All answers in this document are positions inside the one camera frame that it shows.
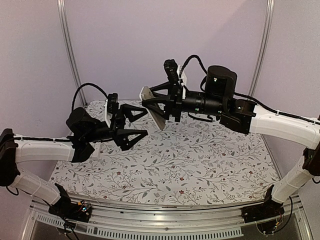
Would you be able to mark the floral patterned table mat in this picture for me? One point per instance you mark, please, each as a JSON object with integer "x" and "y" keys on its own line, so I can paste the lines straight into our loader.
{"x": 188, "y": 163}

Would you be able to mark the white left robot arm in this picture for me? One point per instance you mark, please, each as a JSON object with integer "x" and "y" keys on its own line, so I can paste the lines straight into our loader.
{"x": 16, "y": 149}

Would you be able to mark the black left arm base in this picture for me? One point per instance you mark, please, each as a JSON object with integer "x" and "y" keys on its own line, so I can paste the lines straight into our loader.
{"x": 65, "y": 209}

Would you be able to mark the aluminium corner post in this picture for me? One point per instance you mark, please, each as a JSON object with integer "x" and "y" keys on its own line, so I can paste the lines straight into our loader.
{"x": 61, "y": 7}
{"x": 270, "y": 5}

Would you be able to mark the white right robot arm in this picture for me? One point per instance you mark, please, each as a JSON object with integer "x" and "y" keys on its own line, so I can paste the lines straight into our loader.
{"x": 293, "y": 140}

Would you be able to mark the right aluminium corner post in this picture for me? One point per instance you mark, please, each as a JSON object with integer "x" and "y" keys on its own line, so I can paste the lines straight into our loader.
{"x": 270, "y": 5}

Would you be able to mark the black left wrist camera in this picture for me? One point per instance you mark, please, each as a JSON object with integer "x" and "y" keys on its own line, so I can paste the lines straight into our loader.
{"x": 110, "y": 109}

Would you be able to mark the aluminium front rail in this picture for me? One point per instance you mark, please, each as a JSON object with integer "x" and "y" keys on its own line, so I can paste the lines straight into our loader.
{"x": 117, "y": 220}

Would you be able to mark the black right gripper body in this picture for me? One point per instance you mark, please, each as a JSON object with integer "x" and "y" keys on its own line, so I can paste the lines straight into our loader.
{"x": 211, "y": 105}

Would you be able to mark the left aluminium corner post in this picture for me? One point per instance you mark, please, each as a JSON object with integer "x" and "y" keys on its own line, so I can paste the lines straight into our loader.
{"x": 61, "y": 7}

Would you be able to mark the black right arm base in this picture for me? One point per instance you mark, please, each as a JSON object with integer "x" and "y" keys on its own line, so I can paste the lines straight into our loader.
{"x": 265, "y": 210}

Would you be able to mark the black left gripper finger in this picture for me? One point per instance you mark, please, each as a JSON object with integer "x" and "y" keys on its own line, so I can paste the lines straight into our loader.
{"x": 133, "y": 113}
{"x": 127, "y": 138}

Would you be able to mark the white slim remote control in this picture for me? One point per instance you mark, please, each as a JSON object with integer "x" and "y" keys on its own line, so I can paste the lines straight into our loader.
{"x": 97, "y": 152}

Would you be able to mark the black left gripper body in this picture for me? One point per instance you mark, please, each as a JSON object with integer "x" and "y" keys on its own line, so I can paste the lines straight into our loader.
{"x": 116, "y": 122}

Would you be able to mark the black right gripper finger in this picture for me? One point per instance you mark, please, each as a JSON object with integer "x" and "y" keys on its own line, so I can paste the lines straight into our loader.
{"x": 165, "y": 104}
{"x": 162, "y": 89}

